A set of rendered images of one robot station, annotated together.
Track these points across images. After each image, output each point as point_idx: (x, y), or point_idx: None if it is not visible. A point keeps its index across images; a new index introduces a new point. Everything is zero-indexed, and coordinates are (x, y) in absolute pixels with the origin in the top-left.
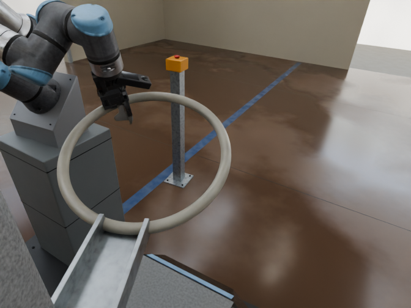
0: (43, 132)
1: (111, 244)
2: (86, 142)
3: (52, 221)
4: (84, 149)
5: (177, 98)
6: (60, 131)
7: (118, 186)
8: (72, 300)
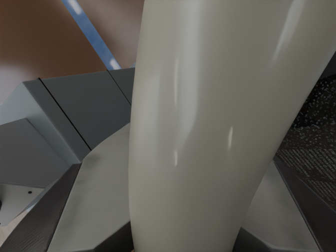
0: (42, 192)
1: None
2: (58, 127)
3: None
4: (70, 129)
5: None
6: (41, 173)
7: (105, 71)
8: None
